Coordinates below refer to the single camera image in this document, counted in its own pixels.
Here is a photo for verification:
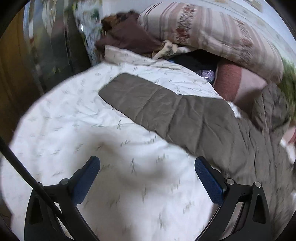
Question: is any grey hooded puffer jacket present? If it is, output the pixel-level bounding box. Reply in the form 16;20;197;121
98;74;295;237

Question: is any white leaf-print bed sheet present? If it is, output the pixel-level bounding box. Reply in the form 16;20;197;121
10;47;218;240

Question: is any pink and red blanket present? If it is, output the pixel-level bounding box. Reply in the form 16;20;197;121
213;60;267;114

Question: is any green white floral cloth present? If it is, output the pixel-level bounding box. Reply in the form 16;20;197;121
278;58;296;122

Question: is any cream floral cloth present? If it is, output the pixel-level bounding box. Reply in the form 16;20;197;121
152;40;195;60

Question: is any maroon garment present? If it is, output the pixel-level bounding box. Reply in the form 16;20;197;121
95;11;162;55

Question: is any striped floral folded quilt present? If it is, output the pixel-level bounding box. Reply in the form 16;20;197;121
138;2;283;83

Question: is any black cable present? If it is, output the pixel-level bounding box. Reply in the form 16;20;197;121
0;136;98;241

